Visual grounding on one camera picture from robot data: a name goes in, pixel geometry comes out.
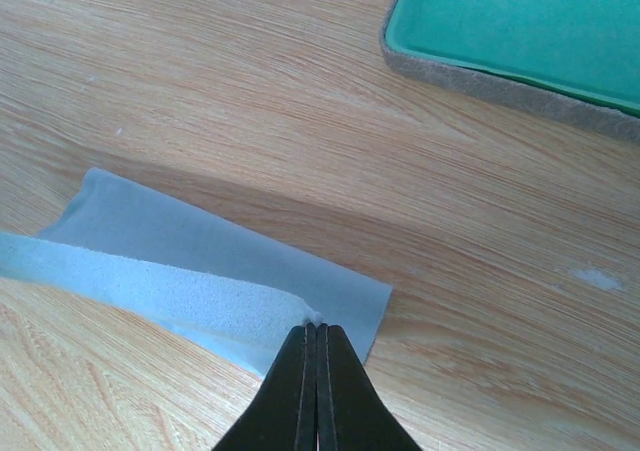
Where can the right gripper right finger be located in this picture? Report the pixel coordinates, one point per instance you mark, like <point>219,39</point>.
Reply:
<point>350,414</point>

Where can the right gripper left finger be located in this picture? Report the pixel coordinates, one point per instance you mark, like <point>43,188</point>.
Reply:
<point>282,415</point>

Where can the light blue cleaning cloth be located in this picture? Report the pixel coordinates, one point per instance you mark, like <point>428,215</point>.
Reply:
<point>233,291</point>

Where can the grey felt glasses case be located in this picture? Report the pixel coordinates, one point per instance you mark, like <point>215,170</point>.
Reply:
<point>575,62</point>

